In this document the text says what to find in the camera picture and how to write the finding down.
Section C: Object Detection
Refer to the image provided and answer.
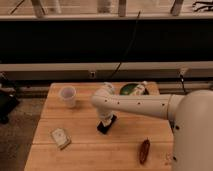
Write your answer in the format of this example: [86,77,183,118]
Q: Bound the wall power outlet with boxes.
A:
[89,71,96,79]

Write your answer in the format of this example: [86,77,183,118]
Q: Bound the black hanging cable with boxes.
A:
[109,10,142,79]

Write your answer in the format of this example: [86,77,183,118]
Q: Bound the right wall outlet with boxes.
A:
[179,68,188,76]

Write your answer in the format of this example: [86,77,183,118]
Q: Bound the green bowl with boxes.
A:
[120,83,138,95]

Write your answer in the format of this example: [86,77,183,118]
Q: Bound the white small box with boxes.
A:
[51,128,71,150]

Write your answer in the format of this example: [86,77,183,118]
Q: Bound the dark object at left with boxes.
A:
[0,72,20,124]

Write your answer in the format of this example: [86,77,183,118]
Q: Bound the dark red oblong object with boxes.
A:
[139,139,150,164]

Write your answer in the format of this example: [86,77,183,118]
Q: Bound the white plastic bottle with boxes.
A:
[132,81,148,95]

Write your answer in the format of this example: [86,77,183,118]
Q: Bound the black floor cables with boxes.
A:
[179,73,188,95]

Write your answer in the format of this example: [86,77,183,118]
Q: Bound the translucent plastic cup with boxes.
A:
[59,86,76,108]

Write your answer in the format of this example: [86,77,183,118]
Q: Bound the black eraser block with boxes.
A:
[97,116,117,134]

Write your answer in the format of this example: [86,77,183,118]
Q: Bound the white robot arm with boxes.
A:
[91,83,213,171]

